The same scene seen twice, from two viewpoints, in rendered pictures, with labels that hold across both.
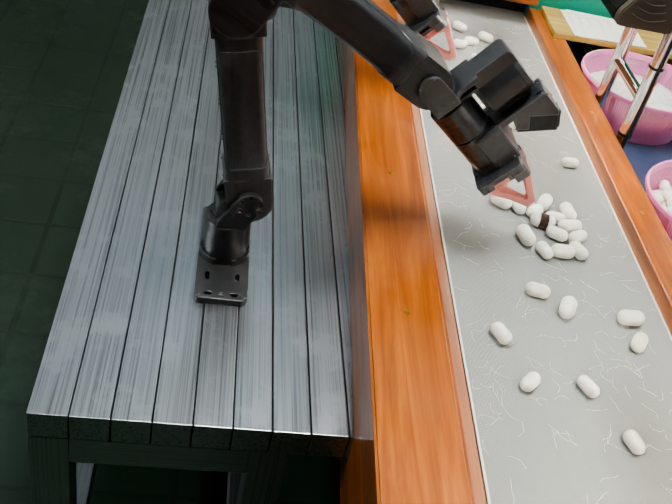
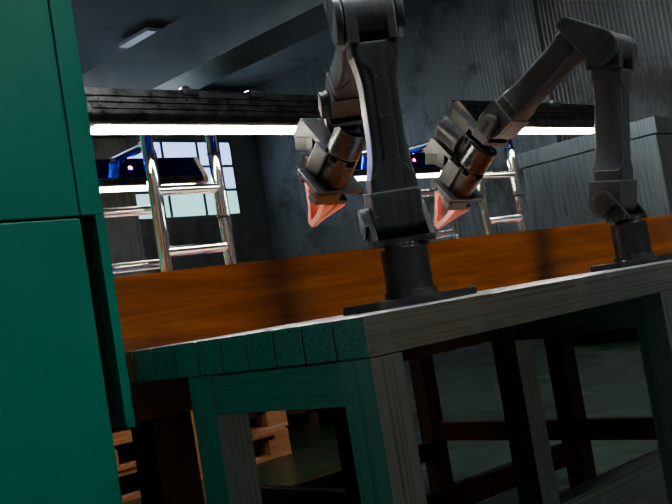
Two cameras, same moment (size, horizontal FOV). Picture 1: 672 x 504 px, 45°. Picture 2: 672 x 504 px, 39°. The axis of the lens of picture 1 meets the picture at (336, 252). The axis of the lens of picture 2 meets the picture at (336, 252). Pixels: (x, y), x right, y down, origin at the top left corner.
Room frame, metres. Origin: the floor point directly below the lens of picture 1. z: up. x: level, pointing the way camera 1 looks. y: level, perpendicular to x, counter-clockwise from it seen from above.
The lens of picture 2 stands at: (2.20, 1.27, 0.68)
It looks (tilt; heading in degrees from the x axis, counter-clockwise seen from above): 3 degrees up; 237
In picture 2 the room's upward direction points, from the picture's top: 9 degrees counter-clockwise
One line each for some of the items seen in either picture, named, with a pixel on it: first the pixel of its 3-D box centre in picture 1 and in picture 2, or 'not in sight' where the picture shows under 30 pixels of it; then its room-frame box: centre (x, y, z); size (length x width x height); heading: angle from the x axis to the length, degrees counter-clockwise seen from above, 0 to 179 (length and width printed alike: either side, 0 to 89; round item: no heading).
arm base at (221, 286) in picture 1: (226, 233); (631, 242); (0.88, 0.15, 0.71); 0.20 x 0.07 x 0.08; 12
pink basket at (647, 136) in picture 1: (636, 99); not in sight; (1.62, -0.53, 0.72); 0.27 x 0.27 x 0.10
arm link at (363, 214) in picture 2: not in sight; (395, 226); (1.46, 0.27, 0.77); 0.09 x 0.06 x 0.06; 154
